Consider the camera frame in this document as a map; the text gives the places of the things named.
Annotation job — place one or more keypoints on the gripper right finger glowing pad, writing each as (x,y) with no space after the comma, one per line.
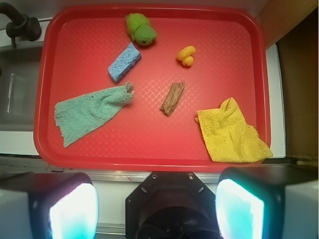
(268,202)

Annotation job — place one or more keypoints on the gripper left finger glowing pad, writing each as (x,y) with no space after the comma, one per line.
(48,206)

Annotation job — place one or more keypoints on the brown wood chip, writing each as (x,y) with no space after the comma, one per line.
(172,98)

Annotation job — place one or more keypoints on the yellow knitted cloth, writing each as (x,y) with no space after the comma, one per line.
(227,136)

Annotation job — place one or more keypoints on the teal knitted cloth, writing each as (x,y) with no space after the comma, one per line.
(83,114)

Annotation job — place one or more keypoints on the grey sink basin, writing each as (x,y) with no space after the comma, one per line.
(19,72)

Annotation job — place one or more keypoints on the red plastic tray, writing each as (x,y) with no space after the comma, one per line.
(81,42)

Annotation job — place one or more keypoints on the yellow rubber duck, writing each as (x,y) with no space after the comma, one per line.
(185,56)

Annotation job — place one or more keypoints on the blue sponge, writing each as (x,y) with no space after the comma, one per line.
(124,63)

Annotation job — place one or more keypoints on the dark metal faucet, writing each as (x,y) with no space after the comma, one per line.
(20,25)

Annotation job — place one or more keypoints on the green plush turtle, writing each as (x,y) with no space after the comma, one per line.
(139,29)

